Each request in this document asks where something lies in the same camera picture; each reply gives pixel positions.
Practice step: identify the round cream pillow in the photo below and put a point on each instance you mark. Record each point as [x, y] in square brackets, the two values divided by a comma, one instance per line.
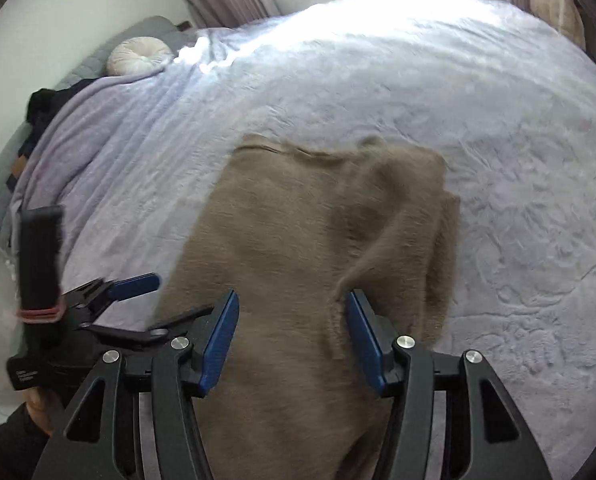
[137, 56]

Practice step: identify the lavender embossed bed blanket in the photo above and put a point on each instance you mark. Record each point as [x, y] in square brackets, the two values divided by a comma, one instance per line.
[504, 99]

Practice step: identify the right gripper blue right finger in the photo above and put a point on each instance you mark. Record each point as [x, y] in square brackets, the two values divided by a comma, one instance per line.
[485, 435]

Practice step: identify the brown knit sweater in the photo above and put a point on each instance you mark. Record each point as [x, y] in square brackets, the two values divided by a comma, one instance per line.
[291, 230]

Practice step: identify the beige hanging coat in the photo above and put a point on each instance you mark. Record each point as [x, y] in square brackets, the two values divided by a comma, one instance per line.
[563, 16]

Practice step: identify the dark clothes pile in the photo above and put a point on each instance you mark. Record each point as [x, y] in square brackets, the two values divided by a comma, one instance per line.
[43, 107]

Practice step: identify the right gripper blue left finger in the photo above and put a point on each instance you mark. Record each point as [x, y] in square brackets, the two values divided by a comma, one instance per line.
[144, 407]

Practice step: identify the person's left hand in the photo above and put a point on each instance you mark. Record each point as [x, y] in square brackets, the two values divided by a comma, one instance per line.
[44, 408]

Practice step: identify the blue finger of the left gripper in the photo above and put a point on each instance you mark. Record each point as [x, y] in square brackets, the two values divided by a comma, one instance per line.
[152, 334]
[96, 296]

